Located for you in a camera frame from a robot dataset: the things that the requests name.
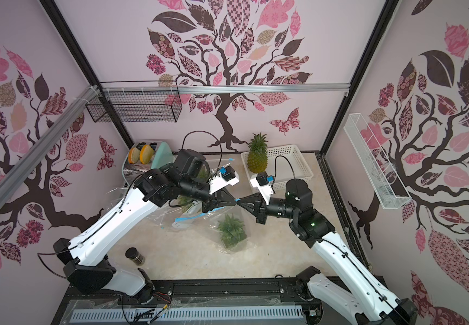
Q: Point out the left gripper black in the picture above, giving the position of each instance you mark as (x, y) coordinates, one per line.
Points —
(212, 201)

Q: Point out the zip-top bag clear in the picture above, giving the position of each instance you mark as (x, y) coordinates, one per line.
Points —
(202, 191)
(206, 225)
(120, 195)

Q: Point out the silver toaster mint side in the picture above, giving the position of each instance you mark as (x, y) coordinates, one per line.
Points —
(162, 156)

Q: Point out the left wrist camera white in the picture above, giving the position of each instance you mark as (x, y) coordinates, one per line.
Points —
(226, 176)

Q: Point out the black wire wall basket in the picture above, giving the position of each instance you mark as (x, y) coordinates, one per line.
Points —
(157, 104)

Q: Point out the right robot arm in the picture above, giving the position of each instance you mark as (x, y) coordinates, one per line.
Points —
(363, 299)

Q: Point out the white slotted cable duct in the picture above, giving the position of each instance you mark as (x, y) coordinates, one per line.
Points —
(174, 314)

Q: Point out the left bread slice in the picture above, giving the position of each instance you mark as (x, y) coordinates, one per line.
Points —
(133, 155)

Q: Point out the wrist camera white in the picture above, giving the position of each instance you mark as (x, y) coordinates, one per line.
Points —
(264, 183)
(226, 176)

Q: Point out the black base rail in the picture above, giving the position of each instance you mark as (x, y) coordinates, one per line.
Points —
(210, 293)

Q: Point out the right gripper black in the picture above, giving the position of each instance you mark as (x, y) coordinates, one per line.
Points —
(261, 210)

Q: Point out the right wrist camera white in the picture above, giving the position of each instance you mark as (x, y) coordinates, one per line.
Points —
(264, 183)

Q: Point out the white wire wall shelf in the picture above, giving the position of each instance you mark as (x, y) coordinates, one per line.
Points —
(367, 139)

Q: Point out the bread slice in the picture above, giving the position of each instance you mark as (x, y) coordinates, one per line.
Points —
(133, 155)
(146, 154)

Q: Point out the aluminium frame bar back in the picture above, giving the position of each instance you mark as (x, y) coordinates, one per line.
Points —
(309, 87)

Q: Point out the aluminium frame bar left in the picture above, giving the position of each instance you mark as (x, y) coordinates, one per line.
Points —
(23, 168)

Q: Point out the right bread slice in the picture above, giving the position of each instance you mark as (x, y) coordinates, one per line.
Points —
(146, 154)

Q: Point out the white plastic basket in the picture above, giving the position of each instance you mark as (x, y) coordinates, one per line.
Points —
(285, 163)

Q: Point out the dark lidded spice jar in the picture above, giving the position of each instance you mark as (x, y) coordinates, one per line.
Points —
(135, 256)

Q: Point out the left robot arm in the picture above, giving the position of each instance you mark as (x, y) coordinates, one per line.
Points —
(85, 257)

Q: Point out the aluminium frame bar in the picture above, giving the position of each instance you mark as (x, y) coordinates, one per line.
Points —
(23, 168)
(309, 87)

